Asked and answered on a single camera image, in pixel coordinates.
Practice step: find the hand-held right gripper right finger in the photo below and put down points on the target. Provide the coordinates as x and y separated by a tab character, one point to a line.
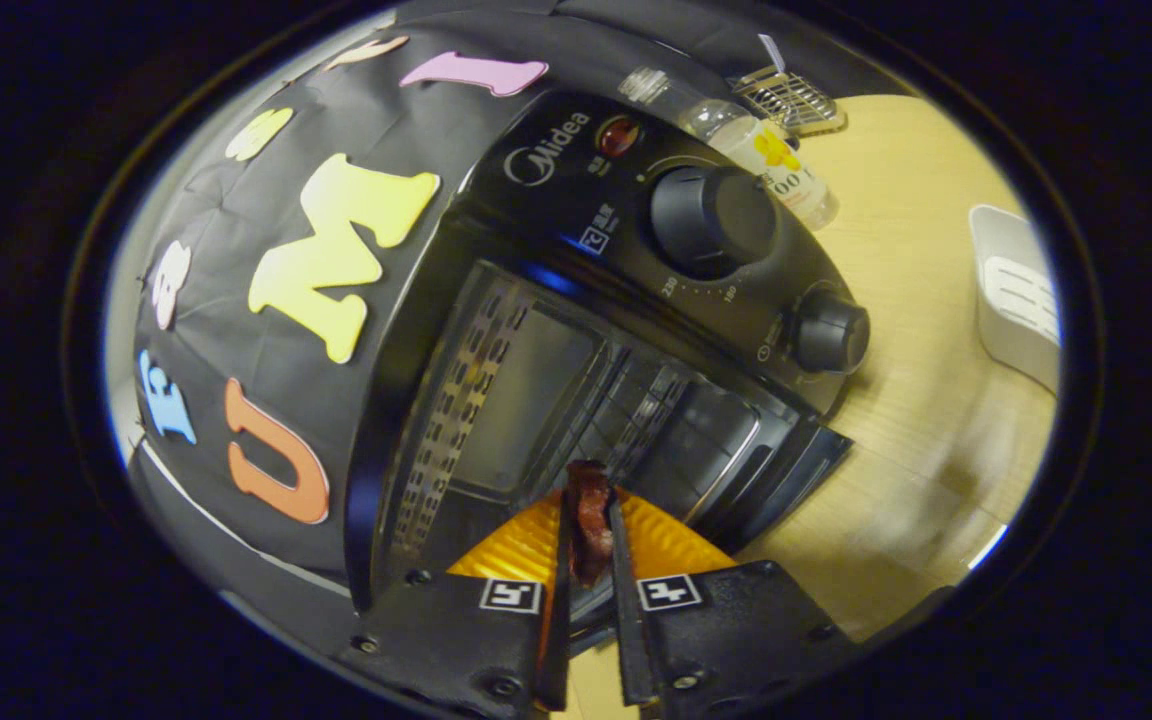
631	650

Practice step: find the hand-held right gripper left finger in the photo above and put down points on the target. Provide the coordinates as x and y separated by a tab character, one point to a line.
556	640

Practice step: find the clear bottle with yellow label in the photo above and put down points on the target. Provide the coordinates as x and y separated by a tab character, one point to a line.
726	125

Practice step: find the white spoon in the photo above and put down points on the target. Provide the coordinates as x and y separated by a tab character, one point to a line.
771	52

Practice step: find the red-brown fried chicken piece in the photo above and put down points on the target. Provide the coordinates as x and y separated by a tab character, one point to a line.
591	530

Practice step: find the white rectangular tray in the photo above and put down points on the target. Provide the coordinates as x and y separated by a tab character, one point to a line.
1016	300

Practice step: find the black electric oven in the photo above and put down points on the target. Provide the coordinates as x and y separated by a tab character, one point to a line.
536	400

